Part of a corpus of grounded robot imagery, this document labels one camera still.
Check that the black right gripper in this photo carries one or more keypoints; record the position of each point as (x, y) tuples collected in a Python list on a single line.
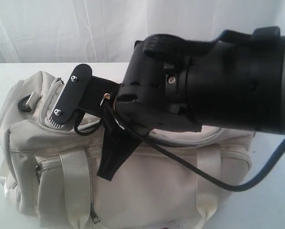
[(123, 131)]

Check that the cream fabric duffel bag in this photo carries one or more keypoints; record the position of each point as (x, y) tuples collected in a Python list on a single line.
[(51, 174)]

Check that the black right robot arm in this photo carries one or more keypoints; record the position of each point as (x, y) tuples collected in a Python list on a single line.
[(235, 81)]

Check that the white card with colourful logo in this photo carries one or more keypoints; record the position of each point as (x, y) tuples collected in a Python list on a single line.
[(181, 224)]

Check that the white backdrop curtain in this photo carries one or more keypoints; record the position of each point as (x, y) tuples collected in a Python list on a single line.
[(105, 30)]

